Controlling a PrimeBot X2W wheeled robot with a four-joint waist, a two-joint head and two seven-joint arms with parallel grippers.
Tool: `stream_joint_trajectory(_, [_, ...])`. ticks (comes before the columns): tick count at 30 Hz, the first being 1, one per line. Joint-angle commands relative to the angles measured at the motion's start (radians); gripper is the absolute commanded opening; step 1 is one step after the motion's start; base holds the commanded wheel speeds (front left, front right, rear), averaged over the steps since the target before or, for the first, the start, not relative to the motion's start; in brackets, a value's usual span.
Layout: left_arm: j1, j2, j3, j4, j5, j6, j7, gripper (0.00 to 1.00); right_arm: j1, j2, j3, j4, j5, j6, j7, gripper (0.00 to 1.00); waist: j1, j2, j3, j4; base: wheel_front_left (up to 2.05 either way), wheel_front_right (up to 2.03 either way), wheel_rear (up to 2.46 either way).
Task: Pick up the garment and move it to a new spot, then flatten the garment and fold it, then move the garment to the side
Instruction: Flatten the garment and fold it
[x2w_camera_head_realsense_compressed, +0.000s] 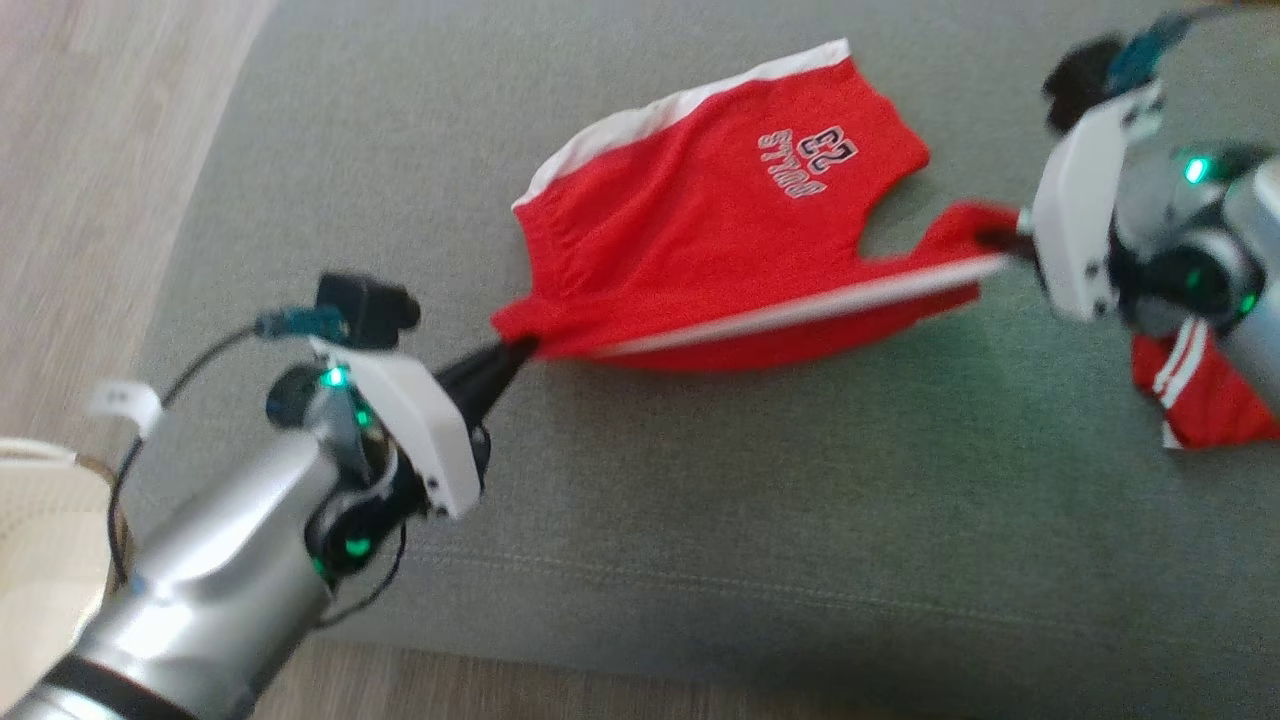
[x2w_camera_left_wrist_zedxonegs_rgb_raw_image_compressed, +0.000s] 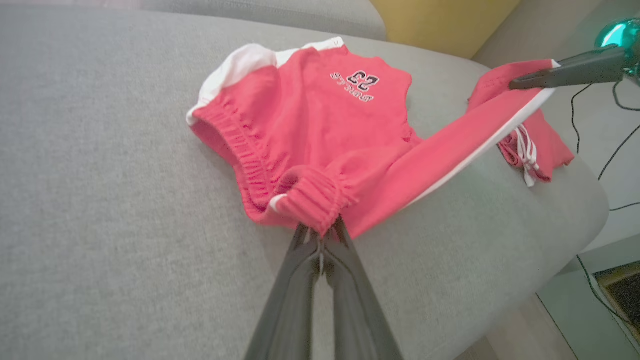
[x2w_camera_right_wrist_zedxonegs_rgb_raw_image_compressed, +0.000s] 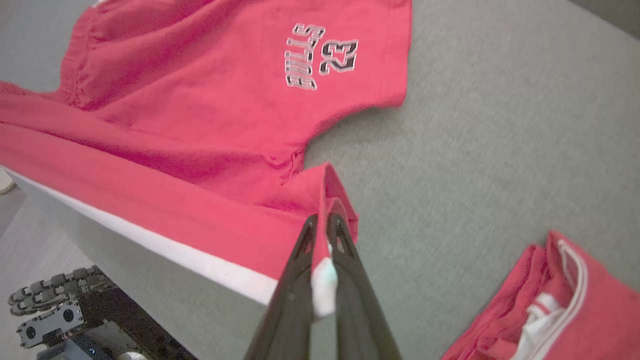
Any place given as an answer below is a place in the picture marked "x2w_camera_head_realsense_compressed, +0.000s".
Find blue left camera connector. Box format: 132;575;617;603
255;305;346;341

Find blue camera connector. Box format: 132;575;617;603
255;305;346;341
1105;10;1196;96

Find red shorts with white stripe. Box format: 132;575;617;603
490;40;1021;373

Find white cable tag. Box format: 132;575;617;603
88;380;163;438

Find grey fabric ottoman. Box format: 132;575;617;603
125;0;1280;720

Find blue right camera connector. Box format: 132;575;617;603
1105;10;1196;96

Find red white basketball jersey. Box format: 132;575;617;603
1130;320;1280;451

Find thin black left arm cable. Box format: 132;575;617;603
105;322;406;631

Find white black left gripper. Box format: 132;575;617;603
310;338;541;519

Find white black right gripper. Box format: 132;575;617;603
975;82;1166;321

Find cream woven laundry basket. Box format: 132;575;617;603
0;438;126;701

